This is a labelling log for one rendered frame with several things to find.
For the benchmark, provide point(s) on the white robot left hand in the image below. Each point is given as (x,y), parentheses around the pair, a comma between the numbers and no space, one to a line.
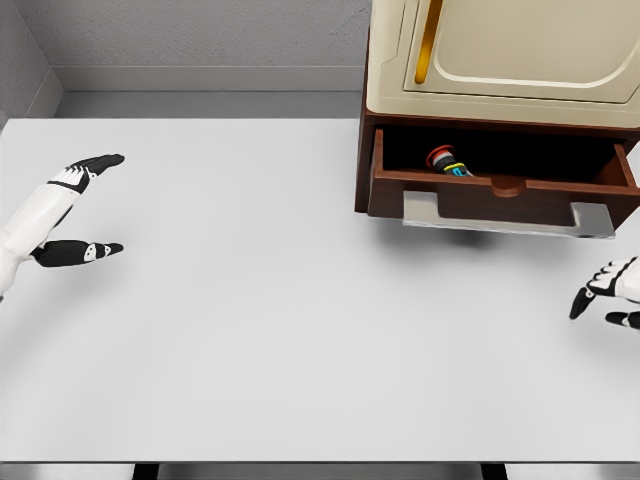
(35,215)

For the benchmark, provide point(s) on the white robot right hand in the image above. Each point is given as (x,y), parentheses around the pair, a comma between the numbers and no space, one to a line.
(612,280)

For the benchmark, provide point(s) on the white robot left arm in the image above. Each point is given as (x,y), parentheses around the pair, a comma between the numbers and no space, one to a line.
(6,265)

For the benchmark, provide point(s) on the brown wooden drawer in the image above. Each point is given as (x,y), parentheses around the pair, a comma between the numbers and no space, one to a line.
(500,202)

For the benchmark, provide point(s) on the brown and cream cabinet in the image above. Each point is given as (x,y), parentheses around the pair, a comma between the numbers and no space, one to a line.
(500,107)

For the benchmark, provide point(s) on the cream cabinet door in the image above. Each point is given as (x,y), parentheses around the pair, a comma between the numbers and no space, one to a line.
(525,45)

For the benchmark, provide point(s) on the red-capped black switch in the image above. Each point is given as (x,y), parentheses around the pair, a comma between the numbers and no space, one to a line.
(446,161)

